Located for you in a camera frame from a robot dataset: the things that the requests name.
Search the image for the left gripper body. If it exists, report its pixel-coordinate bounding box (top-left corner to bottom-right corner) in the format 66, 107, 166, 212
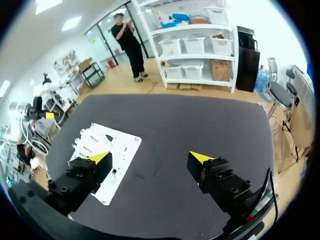
26, 96, 47, 121

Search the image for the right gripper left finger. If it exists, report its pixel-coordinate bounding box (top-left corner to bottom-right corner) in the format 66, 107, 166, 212
44, 151, 113, 216

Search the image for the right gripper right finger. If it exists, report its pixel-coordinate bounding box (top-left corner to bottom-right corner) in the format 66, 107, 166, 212
187, 151, 253, 221

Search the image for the white board with sockets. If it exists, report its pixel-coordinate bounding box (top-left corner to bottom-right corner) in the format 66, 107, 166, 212
67, 122, 143, 206

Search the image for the person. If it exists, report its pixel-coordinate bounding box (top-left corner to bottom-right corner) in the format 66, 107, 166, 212
110, 13, 149, 83

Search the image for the white cable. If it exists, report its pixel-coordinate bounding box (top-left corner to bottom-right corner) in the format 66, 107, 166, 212
20, 119, 50, 155

